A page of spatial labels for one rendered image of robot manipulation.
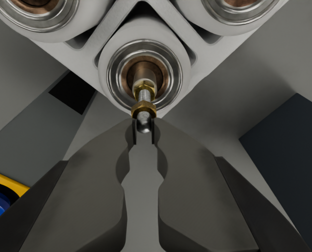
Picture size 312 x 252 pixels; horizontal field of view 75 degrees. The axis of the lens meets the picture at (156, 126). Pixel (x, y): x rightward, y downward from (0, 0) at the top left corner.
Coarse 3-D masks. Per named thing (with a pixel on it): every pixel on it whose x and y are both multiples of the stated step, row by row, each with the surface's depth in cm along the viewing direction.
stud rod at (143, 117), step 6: (144, 90) 16; (138, 96) 16; (144, 96) 16; (150, 102) 16; (138, 114) 13; (144, 114) 13; (138, 120) 13; (144, 120) 13; (150, 120) 13; (138, 126) 13; (144, 126) 13; (150, 126) 13; (144, 132) 13
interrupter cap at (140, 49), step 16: (128, 48) 18; (144, 48) 18; (160, 48) 18; (112, 64) 19; (128, 64) 19; (144, 64) 19; (160, 64) 19; (176, 64) 19; (112, 80) 20; (128, 80) 20; (160, 80) 20; (176, 80) 20; (112, 96) 21; (128, 96) 21; (160, 96) 21; (176, 96) 21
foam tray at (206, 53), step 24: (120, 0) 23; (144, 0) 32; (168, 0) 23; (120, 24) 29; (168, 24) 24; (192, 24) 34; (48, 48) 25; (72, 48) 25; (96, 48) 25; (192, 48) 26; (216, 48) 26; (96, 72) 27; (192, 72) 27
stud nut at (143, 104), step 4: (144, 100) 14; (136, 104) 14; (140, 104) 13; (144, 104) 13; (148, 104) 14; (152, 104) 14; (132, 108) 14; (136, 108) 13; (140, 108) 13; (144, 108) 13; (148, 108) 13; (152, 108) 13; (132, 112) 14; (136, 112) 14; (148, 112) 14; (152, 112) 14; (132, 116) 14; (136, 116) 14; (152, 116) 14
